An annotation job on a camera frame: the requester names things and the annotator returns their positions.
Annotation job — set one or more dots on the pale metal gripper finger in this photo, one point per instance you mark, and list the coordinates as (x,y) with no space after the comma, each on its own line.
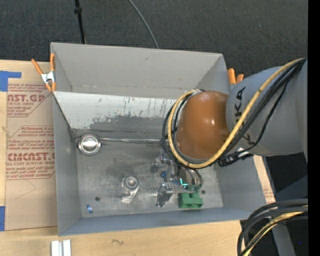
(160,163)
(164,195)

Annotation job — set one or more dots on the grey metal bin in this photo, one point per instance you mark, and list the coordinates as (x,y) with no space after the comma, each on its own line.
(140,117)

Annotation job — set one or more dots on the round clear glass dish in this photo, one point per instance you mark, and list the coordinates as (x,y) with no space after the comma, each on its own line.
(89,144)

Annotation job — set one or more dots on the small blue scrap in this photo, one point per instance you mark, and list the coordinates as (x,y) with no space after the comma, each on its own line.
(89,209)

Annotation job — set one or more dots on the brown cardboard board red print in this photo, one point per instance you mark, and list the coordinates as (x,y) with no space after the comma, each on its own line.
(30,175)

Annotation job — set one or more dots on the black cylinder on white bracket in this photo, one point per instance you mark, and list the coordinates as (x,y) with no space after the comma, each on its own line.
(228,160)

